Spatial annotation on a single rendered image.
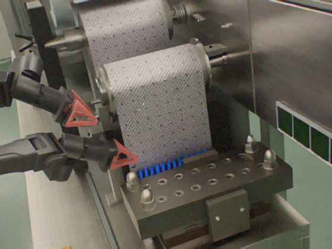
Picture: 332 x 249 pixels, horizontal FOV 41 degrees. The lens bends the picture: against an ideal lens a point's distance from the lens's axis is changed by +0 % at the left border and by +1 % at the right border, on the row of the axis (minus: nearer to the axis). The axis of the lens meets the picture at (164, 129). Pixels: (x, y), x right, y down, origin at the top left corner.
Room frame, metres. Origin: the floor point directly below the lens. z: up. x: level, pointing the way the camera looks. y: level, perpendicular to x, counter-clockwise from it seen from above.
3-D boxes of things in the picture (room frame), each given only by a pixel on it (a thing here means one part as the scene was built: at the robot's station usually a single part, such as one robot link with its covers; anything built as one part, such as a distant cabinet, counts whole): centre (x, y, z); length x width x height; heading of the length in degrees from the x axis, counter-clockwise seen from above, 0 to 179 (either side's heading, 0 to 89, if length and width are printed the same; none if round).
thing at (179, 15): (1.38, -0.10, 1.33); 0.07 x 0.07 x 0.07; 15
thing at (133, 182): (0.94, 0.10, 1.05); 0.04 x 0.04 x 0.04
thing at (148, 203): (0.85, 0.07, 1.05); 0.04 x 0.04 x 0.04
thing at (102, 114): (1.09, 0.17, 1.05); 0.06 x 0.05 x 0.31; 105
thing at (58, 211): (1.99, 0.33, 0.88); 2.52 x 0.66 x 0.04; 15
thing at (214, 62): (1.14, -0.16, 1.25); 0.07 x 0.04 x 0.04; 105
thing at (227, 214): (0.85, -0.12, 0.96); 0.10 x 0.03 x 0.11; 105
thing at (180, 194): (0.93, -0.08, 1.00); 0.40 x 0.16 x 0.06; 105
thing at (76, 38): (1.30, 0.21, 1.33); 0.06 x 0.06 x 0.06; 15
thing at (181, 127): (1.04, -0.01, 1.11); 0.23 x 0.01 x 0.18; 105
